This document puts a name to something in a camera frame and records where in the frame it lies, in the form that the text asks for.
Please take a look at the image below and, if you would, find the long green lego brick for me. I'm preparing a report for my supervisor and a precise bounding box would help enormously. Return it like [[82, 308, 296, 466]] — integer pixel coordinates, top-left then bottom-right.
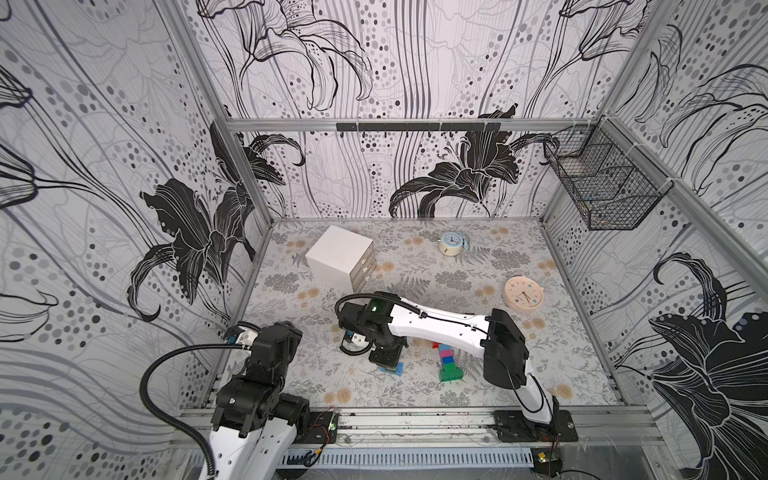
[[439, 363, 464, 382]]

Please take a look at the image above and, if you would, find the white mini drawer cabinet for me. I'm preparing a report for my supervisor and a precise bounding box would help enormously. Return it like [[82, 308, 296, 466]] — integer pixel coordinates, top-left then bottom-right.
[[305, 226, 376, 294]]

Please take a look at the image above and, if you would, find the long light blue lego brick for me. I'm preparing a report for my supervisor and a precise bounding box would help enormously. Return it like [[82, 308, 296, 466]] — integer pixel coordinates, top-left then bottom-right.
[[379, 362, 404, 377]]

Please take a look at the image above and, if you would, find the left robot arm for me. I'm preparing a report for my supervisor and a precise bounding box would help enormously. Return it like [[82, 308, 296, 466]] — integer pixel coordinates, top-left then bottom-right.
[[139, 322, 310, 479]]

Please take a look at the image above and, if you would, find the white slotted cable duct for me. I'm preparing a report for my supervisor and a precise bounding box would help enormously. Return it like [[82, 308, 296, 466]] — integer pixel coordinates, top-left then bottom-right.
[[308, 447, 534, 470]]

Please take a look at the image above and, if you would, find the large pink round clock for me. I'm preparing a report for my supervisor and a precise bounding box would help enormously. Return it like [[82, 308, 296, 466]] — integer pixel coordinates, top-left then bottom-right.
[[502, 275, 544, 314]]

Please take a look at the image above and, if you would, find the black wall hook bar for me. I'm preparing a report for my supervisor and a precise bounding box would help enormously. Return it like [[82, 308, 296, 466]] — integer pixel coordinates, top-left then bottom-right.
[[335, 121, 501, 132]]

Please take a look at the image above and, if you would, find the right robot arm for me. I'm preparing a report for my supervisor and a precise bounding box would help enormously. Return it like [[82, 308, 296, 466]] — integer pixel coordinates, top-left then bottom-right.
[[334, 291, 559, 427]]

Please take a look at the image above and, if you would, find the small blue cream alarm clock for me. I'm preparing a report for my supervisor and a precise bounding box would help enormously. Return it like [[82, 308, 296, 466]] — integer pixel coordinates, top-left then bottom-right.
[[437, 231, 469, 257]]

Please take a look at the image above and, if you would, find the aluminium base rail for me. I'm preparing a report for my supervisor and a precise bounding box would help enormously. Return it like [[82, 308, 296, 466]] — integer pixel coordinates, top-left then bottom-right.
[[170, 406, 661, 448]]

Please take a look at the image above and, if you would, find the black wire wall basket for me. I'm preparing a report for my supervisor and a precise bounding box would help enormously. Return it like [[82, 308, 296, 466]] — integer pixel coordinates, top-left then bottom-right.
[[543, 123, 674, 231]]

